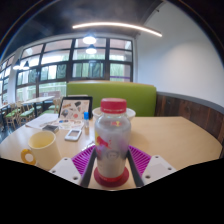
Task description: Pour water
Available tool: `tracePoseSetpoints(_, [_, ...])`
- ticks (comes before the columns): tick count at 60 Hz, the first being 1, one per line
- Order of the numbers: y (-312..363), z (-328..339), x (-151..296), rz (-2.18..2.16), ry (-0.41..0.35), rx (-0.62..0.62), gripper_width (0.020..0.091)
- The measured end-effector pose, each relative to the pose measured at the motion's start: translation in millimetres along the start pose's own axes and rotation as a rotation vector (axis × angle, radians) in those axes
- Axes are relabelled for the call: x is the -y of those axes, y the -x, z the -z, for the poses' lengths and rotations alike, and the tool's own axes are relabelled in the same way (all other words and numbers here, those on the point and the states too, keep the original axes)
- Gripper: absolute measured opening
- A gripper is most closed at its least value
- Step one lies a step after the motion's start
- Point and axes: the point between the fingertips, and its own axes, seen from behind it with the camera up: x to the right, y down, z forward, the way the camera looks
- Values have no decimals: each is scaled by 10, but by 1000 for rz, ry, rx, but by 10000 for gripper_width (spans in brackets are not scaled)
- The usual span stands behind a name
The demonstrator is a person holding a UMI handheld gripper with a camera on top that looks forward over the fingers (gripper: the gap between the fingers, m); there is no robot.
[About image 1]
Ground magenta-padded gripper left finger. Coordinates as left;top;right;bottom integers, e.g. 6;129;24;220
49;145;98;188

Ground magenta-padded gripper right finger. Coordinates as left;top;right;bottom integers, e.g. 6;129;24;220
126;145;177;188

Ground clear bottle with red cap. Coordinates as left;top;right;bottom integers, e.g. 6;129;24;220
94;97;132;184

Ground white smartphone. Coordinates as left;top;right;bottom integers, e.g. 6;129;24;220
64;128;83;142

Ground small blue-capped tube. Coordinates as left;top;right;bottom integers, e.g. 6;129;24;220
83;111;91;136

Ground white paper sheets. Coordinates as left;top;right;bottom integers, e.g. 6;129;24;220
24;113;59;130

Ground black tablet with stickers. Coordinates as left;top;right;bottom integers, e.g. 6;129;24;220
58;95;94;120

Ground group of green-seated wooden chairs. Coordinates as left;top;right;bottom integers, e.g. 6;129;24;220
0;96;63;130

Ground light wooden dining table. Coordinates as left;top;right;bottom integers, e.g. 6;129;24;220
20;95;55;118

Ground group of pendant lamps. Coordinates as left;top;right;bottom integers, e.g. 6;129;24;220
12;34;98;71

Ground long linear ceiling light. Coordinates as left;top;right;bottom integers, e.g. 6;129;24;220
72;21;163;38

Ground cream mug with yellow handle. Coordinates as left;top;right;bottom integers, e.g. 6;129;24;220
20;130;63;172

